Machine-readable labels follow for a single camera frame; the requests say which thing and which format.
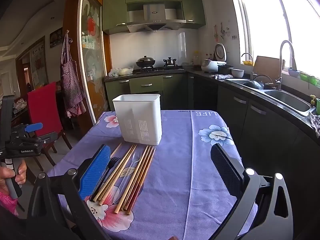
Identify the gas stove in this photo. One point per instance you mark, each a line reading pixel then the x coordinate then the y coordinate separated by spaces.
pixel 160 69

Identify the tall steel faucet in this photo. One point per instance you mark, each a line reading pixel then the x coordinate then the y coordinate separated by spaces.
pixel 282 55

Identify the wooden chair with red cover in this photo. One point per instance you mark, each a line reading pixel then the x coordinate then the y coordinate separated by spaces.
pixel 43 110

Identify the black wok with lid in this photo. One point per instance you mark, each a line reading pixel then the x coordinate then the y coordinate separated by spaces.
pixel 145 61

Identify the green wall cabinets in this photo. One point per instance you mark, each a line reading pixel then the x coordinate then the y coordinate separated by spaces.
pixel 113 12

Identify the brown cutting board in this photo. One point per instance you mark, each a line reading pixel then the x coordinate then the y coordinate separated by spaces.
pixel 268 67

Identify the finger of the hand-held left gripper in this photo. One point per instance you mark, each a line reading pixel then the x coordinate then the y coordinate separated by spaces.
pixel 33 127
pixel 45 138

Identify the black inner pot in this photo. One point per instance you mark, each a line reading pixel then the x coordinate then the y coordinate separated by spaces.
pixel 225 69

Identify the row of wooden chopsticks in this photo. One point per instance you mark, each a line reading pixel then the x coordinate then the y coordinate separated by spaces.
pixel 147 165

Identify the dark pan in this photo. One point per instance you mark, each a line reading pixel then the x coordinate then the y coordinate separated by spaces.
pixel 253 85

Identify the green plastic containers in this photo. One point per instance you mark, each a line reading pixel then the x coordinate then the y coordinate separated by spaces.
pixel 310 78

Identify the small black pot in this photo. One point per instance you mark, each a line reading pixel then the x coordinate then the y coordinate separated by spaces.
pixel 170 62

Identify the plastic bags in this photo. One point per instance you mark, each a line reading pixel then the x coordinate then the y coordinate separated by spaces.
pixel 121 71

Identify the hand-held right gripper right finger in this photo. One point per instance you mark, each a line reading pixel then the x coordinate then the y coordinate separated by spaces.
pixel 225 167

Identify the grey rag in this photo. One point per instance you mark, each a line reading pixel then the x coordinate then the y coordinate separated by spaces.
pixel 217 76

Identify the floral glass sliding door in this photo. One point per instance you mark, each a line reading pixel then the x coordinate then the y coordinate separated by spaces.
pixel 91 55

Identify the white slotted utensil holder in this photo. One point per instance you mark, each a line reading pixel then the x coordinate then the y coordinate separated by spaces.
pixel 137 115

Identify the patterned dishcloth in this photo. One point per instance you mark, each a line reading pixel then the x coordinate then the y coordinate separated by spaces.
pixel 315 125

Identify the black plastic fork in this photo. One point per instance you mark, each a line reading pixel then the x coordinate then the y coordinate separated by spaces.
pixel 113 162

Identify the white rice cooker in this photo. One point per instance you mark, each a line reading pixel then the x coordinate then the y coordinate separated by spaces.
pixel 210 65

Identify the window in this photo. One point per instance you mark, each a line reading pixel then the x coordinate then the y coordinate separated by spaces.
pixel 287 25

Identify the white bowl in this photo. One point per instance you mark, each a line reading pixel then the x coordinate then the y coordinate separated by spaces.
pixel 237 73

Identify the purple floral tablecloth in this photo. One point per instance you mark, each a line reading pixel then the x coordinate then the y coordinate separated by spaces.
pixel 175 167

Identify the person's left hand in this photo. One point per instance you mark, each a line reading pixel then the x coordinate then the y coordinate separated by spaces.
pixel 21 176

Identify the clear plastic spoon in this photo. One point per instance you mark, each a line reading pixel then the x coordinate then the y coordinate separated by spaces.
pixel 125 177

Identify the yellow sink tap knob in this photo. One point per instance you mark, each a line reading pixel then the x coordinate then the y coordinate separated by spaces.
pixel 313 98

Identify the checked apron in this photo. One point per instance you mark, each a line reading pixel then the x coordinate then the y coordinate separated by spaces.
pixel 71 80

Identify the small grey bowl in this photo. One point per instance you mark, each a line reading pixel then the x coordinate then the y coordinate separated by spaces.
pixel 293 73

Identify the steel double sink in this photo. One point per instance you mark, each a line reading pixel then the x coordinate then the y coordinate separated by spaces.
pixel 287 100

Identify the dark kitchen countertop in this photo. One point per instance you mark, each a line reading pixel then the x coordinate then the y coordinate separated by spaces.
pixel 282 115

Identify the small steel faucet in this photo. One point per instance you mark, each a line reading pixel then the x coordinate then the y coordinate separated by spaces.
pixel 252 65

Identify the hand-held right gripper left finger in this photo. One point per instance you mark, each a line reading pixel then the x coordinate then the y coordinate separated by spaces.
pixel 96 170

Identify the steel range hood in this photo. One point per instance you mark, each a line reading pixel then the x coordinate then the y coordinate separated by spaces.
pixel 155 15

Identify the yellow dish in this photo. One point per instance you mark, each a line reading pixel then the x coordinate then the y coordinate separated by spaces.
pixel 248 63

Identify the hanging wall hooks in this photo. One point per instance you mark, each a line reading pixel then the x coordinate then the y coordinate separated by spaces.
pixel 222 31

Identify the green base cabinets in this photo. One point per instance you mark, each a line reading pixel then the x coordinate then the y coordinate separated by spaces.
pixel 145 83

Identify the green plastic cup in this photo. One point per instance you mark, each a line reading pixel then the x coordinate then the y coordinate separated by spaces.
pixel 318 106

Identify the framed calligraphy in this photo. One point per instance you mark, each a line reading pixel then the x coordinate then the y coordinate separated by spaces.
pixel 38 62

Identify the pink floral clothing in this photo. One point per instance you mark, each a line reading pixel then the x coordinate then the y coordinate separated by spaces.
pixel 7 201

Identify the dark base cabinets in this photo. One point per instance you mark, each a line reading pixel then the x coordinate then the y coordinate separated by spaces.
pixel 262 135

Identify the cooking oil bottles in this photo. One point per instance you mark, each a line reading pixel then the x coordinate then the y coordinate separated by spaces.
pixel 197 61

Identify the framed wall picture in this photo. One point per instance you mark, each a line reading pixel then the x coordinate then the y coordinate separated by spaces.
pixel 56 37

